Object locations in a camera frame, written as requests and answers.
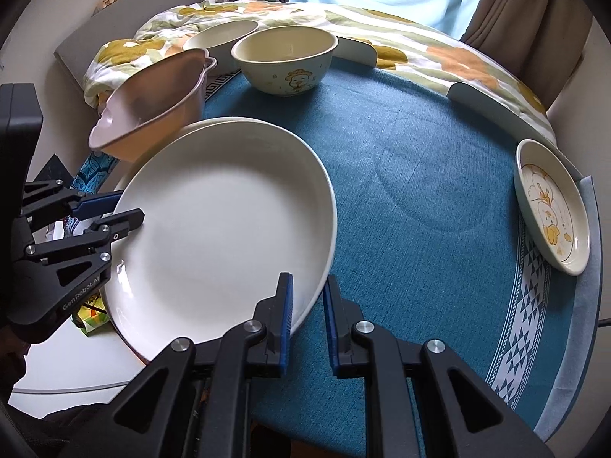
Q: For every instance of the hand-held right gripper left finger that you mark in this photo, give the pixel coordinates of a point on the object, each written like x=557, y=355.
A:
x=287, y=324

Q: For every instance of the small duck print plate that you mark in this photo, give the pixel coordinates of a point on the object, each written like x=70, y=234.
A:
x=549, y=200

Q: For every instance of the wide brown curtain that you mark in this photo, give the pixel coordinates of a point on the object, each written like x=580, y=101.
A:
x=525, y=19

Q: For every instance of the floral striped blanket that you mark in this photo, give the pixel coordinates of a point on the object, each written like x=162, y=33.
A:
x=429, y=43

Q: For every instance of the large white plate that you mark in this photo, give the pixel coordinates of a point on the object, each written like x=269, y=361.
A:
x=215, y=210
x=229, y=120

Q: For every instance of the cream cartoon print bowl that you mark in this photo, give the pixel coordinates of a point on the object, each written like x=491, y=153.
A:
x=286, y=76

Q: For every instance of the beige plush toy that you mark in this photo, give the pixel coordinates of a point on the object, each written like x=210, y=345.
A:
x=110, y=1

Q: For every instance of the patterned blue tray box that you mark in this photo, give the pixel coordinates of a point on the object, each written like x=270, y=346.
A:
x=405, y=176

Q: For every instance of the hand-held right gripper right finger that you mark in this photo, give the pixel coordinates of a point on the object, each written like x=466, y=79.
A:
x=330, y=329

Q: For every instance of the plain white bowl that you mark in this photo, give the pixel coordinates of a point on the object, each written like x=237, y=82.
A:
x=219, y=36

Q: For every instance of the yellow green snack packet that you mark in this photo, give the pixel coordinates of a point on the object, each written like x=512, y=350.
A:
x=90, y=319

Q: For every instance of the pink heart-shaped bowl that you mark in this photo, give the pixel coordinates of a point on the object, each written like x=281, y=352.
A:
x=157, y=105

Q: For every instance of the grey headboard cushion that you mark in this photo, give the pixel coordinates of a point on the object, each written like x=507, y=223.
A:
x=119, y=14

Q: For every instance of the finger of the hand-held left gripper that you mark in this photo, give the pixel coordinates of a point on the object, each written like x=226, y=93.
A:
x=121, y=222
x=100, y=202

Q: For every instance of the colourful patterned cloth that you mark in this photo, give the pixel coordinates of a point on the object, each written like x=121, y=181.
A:
x=98, y=171

